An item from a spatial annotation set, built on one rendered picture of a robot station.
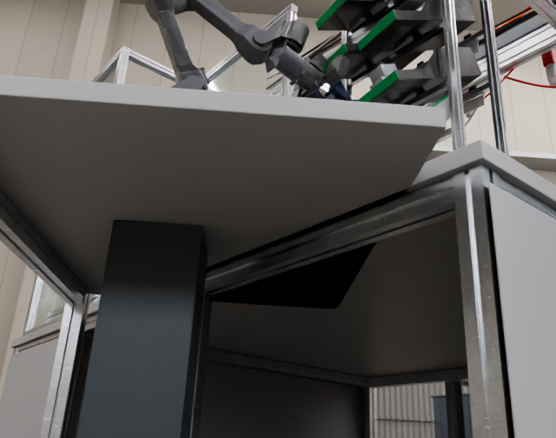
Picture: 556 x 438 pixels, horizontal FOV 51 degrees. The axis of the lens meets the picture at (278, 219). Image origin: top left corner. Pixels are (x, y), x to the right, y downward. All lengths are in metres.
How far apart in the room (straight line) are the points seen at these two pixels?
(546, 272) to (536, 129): 6.44
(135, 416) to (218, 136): 0.47
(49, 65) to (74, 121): 6.47
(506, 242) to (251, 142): 0.36
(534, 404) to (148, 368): 0.57
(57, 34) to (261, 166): 6.75
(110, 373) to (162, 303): 0.14
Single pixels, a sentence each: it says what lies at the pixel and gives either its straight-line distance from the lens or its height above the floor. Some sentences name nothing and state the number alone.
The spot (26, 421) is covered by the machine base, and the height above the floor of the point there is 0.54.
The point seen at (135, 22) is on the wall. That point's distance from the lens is 7.45.
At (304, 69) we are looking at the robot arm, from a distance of 1.38.
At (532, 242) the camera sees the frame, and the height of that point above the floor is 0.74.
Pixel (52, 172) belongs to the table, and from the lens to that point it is 0.95.
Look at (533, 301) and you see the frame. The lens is 0.84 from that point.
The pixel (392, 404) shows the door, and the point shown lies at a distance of 5.67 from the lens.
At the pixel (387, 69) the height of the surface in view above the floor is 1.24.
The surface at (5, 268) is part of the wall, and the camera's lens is 6.25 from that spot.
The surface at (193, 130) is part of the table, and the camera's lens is 0.77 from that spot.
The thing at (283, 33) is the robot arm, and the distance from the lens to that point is 1.43.
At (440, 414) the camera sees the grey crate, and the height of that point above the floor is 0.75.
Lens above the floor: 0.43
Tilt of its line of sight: 23 degrees up
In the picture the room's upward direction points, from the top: 3 degrees clockwise
